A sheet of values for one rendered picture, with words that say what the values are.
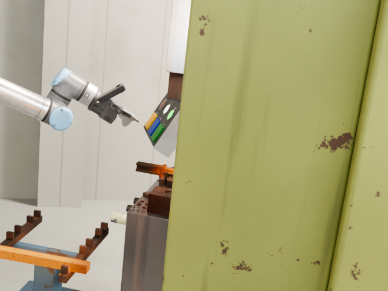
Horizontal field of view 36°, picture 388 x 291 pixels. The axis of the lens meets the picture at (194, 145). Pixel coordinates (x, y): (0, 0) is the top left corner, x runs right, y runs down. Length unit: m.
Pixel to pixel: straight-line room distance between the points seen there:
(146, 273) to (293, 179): 0.70
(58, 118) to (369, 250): 1.28
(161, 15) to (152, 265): 2.54
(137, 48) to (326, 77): 2.88
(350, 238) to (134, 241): 0.78
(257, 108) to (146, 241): 0.68
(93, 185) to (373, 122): 3.28
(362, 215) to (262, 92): 0.37
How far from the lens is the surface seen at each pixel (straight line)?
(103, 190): 4.47
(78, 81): 2.42
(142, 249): 1.98
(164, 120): 2.57
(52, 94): 2.43
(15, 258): 1.60
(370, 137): 1.39
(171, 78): 1.94
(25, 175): 4.43
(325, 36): 1.45
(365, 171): 1.41
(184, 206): 1.59
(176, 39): 1.87
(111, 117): 2.46
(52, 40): 4.04
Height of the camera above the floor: 1.66
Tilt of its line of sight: 16 degrees down
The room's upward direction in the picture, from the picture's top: 6 degrees clockwise
